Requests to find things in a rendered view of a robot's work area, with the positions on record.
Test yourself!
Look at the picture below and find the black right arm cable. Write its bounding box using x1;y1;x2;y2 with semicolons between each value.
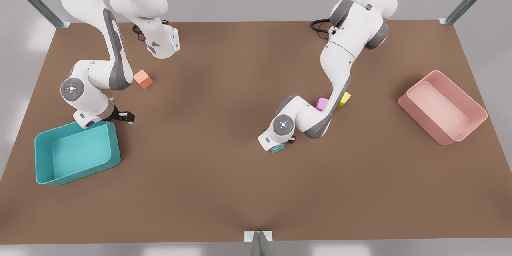
132;20;171;42

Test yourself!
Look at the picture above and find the orange cube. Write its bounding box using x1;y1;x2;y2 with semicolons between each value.
133;69;154;90

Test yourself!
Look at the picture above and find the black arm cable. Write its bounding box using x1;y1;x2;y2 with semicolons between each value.
132;20;171;42
310;19;335;41

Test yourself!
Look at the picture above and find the teal plastic tray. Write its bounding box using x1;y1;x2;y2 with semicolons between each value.
34;121;121;186

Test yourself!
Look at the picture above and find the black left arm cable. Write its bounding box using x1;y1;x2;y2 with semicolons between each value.
310;19;335;41

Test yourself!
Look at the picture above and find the pink plastic tray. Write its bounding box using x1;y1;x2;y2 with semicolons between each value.
398;70;488;146

